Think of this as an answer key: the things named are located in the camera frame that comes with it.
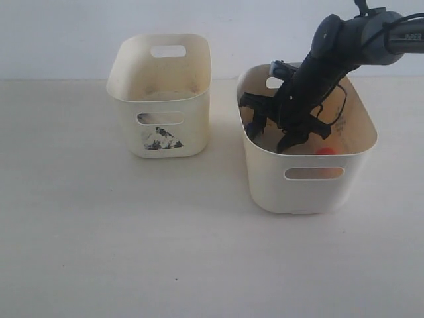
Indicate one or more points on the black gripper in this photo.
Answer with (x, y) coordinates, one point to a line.
(291, 106)

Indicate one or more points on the orange-capped tube front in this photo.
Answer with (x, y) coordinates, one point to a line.
(327, 172)

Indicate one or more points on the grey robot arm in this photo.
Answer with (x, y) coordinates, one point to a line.
(374, 37)

